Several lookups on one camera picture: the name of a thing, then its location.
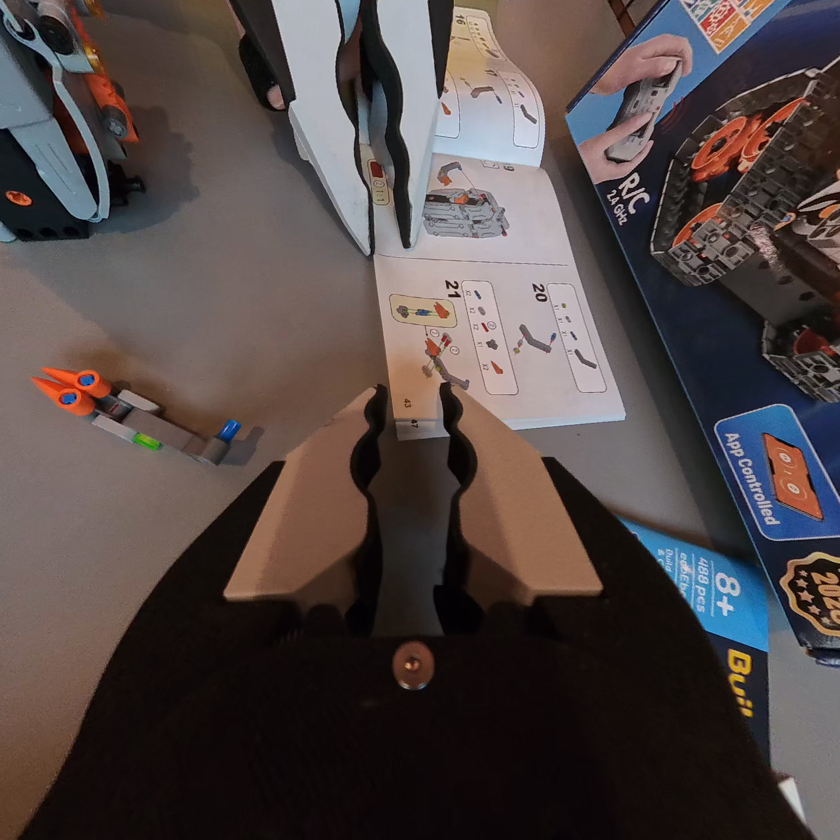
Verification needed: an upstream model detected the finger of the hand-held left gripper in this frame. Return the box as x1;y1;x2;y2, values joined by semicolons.
272;0;376;257
360;0;455;250

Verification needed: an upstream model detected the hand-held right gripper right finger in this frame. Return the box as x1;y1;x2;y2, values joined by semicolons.
436;382;603;634

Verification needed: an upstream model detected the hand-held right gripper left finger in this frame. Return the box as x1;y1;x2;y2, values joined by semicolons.
223;384;388;636

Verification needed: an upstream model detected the brick arm with orange claws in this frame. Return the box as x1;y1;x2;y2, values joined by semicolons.
31;366;242;468

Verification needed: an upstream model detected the white instruction booklet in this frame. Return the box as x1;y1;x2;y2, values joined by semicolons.
374;0;627;441

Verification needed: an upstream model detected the grey brick toy robot body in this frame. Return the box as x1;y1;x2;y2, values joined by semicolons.
0;0;148;244

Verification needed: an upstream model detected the grey desk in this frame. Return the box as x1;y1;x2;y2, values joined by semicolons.
0;0;840;840

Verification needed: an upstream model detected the blue cover booklet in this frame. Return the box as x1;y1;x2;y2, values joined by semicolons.
617;517;773;765

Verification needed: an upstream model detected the blue toy set box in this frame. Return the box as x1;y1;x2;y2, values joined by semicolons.
564;0;840;651

